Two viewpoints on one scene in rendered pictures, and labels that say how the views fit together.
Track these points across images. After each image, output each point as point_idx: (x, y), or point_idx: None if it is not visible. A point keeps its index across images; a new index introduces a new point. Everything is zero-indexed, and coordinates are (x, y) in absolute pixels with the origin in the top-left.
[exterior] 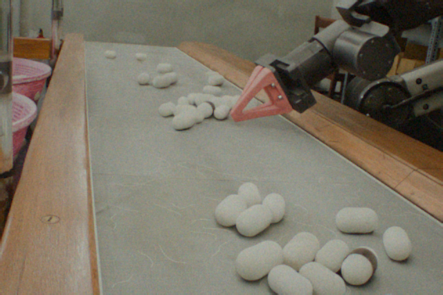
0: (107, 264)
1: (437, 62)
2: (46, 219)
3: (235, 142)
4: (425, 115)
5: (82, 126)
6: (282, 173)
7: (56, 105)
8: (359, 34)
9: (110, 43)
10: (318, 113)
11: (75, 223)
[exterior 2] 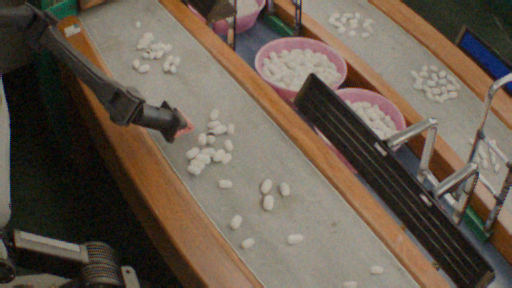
0: (196, 44)
1: (49, 243)
2: (209, 36)
3: (186, 112)
4: (58, 286)
5: (238, 75)
6: (164, 94)
7: (265, 89)
8: (135, 90)
9: None
10: (149, 145)
11: (203, 37)
